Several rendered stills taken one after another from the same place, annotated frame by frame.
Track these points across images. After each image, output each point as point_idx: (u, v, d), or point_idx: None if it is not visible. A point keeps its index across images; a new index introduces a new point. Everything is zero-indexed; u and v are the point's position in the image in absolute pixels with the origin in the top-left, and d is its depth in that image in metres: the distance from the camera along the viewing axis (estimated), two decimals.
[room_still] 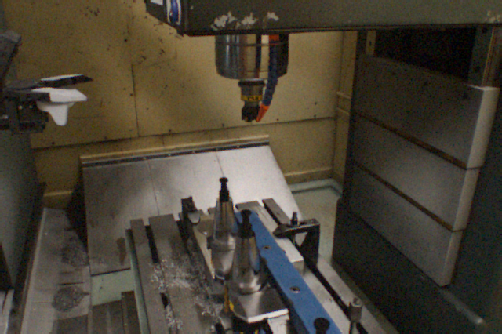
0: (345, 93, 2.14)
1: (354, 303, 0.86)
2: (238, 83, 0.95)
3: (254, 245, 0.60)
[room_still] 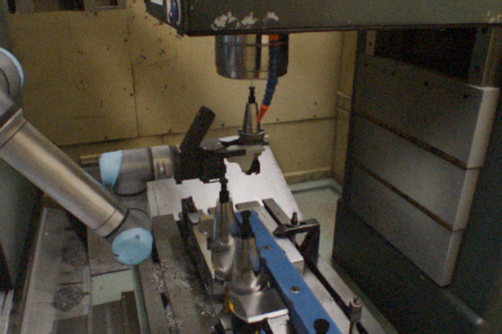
0: (345, 93, 2.14)
1: (354, 303, 0.86)
2: (238, 139, 1.01)
3: (254, 246, 0.60)
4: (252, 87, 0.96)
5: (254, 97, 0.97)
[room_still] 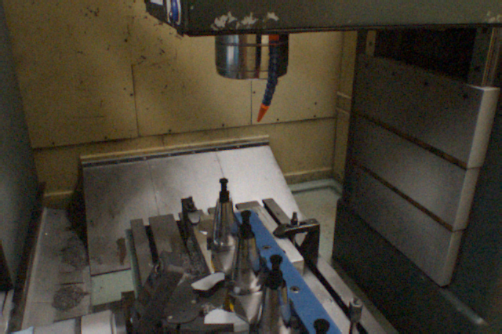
0: (345, 93, 2.14)
1: (354, 303, 0.86)
2: None
3: (254, 246, 0.60)
4: (278, 261, 0.48)
5: (281, 277, 0.49)
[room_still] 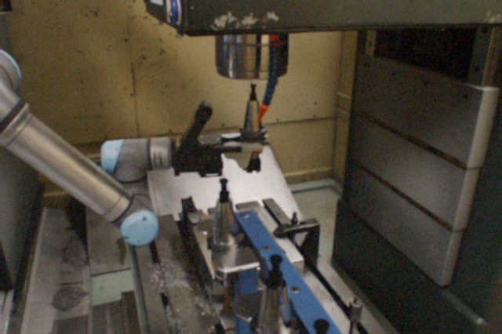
0: (345, 93, 2.14)
1: (354, 303, 0.86)
2: None
3: (257, 107, 0.97)
4: (278, 261, 0.48)
5: (281, 277, 0.49)
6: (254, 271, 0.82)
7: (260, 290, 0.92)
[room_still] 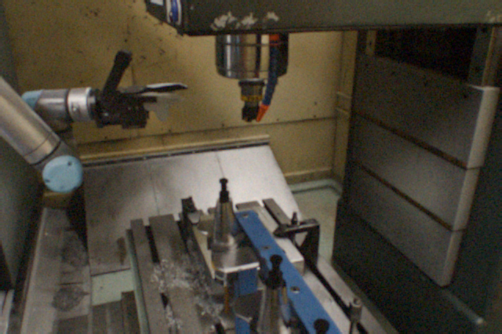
0: (345, 93, 2.14)
1: (354, 303, 0.86)
2: None
3: None
4: (278, 261, 0.48)
5: (281, 277, 0.49)
6: (254, 271, 0.82)
7: (260, 290, 0.92)
